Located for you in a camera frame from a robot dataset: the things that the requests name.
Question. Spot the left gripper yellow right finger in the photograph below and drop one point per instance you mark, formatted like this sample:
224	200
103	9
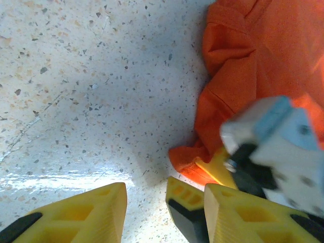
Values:
248	222

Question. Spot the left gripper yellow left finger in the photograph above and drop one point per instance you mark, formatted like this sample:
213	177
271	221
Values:
76	220

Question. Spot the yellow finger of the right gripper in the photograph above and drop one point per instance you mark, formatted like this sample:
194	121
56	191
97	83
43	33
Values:
217	168
184	197

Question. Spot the orange t-shirt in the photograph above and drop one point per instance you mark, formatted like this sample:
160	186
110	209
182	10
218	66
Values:
253	63

